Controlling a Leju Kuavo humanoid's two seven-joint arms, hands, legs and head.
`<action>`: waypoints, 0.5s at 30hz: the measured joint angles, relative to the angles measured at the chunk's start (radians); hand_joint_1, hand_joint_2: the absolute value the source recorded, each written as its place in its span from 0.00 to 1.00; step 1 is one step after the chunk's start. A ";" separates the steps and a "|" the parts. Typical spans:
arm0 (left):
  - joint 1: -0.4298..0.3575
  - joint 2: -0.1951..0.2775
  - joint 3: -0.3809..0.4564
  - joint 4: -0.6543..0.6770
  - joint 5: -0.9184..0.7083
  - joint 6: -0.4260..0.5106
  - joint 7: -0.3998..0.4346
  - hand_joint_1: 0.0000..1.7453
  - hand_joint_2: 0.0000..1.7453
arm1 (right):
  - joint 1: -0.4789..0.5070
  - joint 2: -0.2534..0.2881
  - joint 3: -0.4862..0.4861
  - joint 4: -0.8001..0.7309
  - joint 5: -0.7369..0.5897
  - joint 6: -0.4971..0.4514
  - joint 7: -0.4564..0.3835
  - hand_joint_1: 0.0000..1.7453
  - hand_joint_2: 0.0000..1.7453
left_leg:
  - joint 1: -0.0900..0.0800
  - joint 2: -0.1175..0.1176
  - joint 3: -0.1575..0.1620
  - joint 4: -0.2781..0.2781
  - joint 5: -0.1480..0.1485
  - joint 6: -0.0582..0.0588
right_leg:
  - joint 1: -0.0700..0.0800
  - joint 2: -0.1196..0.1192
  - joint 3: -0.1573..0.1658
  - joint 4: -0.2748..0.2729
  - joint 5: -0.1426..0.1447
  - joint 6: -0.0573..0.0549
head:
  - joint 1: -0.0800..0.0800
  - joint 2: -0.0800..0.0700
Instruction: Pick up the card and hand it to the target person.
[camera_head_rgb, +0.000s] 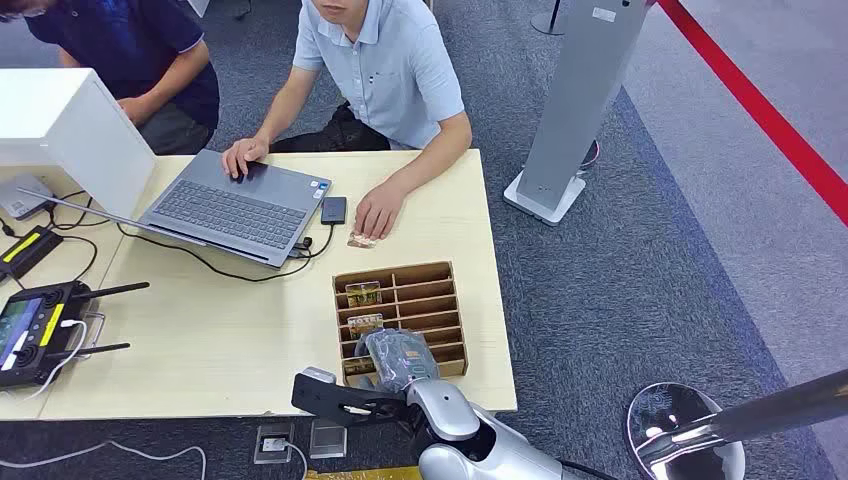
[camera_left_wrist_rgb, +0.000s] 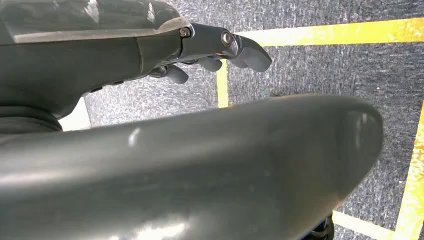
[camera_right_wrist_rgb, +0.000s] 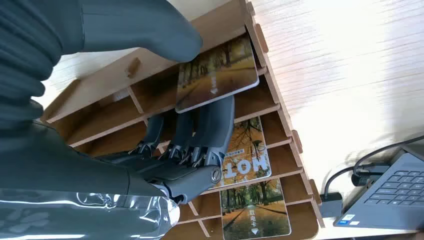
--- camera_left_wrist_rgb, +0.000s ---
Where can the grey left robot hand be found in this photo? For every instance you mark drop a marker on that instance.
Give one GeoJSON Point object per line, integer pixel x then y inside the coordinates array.
{"type": "Point", "coordinates": [82, 63]}

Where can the white flat object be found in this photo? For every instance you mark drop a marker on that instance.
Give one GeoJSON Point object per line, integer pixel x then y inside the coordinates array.
{"type": "Point", "coordinates": [75, 117]}

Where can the ribbed grey left arm sleeve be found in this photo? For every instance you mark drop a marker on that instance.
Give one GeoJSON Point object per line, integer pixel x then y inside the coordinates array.
{"type": "Point", "coordinates": [23, 122]}

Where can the yellow floor tape strip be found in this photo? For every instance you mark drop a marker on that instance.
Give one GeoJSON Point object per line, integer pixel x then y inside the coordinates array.
{"type": "Point", "coordinates": [222, 86]}
{"type": "Point", "coordinates": [414, 185]}
{"type": "Point", "coordinates": [331, 31]}
{"type": "Point", "coordinates": [361, 225]}

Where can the black robot foot part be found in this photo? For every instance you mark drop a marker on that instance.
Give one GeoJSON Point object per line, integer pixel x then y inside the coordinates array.
{"type": "Point", "coordinates": [323, 230]}

